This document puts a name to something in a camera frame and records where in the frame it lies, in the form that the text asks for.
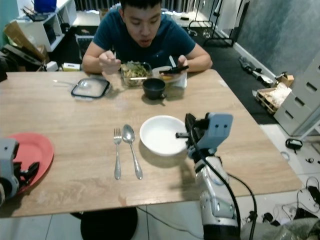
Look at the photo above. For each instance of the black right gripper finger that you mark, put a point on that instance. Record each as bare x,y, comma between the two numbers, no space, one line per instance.
191,122
182,135

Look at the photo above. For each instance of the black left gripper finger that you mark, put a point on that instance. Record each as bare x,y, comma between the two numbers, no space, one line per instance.
33,168
32,180

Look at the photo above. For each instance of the red round plate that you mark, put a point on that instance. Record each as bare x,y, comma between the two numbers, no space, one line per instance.
37,147

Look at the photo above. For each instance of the white round bowl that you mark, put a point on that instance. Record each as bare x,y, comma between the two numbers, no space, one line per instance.
161,135

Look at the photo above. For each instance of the black smartphone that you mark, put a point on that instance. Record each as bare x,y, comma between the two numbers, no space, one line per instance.
170,71

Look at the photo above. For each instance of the person's right forearm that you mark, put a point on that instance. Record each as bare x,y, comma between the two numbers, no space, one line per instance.
92,62

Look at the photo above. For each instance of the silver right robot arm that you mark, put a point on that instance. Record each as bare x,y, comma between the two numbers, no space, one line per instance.
217,200

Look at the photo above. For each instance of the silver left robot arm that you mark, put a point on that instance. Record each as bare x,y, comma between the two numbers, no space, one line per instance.
6,186

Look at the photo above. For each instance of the person's left forearm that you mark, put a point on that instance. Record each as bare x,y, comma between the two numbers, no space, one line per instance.
201,62

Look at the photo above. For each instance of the person's left hand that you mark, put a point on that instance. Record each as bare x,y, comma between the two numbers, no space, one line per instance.
181,62

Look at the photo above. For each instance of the person's right hand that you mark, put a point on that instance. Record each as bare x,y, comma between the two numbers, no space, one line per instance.
110,62

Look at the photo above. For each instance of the small black bowl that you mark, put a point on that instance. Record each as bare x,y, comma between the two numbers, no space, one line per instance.
153,88

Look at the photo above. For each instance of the silver metal spoon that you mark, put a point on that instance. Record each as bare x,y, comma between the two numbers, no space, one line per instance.
128,132

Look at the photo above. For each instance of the silver metal fork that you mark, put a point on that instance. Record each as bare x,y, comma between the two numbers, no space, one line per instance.
117,155

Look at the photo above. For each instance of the grey power strip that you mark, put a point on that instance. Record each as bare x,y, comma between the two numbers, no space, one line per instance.
255,71

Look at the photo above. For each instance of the wooden crate with papers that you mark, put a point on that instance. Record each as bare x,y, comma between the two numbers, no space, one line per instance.
275,96

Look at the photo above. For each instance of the black round table base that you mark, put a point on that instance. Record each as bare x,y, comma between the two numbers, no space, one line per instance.
109,225

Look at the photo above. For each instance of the clear black-rimmed container lid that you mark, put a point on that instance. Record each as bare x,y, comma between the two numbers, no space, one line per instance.
90,88

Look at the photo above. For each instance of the black metal rack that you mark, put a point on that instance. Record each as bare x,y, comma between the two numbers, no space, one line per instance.
202,24

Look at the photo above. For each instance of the man in blue t-shirt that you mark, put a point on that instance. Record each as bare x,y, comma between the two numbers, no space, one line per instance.
130,37

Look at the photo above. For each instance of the small yellow white box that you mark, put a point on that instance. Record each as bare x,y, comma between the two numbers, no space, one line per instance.
70,66

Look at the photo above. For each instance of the grey drawer cabinet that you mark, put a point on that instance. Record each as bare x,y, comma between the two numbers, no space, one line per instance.
302,100

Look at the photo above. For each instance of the brown cardboard box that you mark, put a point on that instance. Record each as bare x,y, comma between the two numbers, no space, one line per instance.
22,40

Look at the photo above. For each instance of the black plastic crate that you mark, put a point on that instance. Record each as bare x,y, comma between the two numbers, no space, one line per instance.
84,46

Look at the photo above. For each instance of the white shelf unit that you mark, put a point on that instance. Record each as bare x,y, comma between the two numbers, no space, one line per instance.
45,27

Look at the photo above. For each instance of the blue plastic container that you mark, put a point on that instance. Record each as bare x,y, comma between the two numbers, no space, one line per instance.
45,5

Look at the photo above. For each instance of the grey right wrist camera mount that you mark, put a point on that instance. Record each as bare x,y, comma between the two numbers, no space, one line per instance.
219,129

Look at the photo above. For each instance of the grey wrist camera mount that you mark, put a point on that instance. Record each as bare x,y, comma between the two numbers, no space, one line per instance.
219,129
7,155

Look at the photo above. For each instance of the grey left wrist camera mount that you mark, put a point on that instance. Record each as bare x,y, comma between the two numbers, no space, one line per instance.
7,155

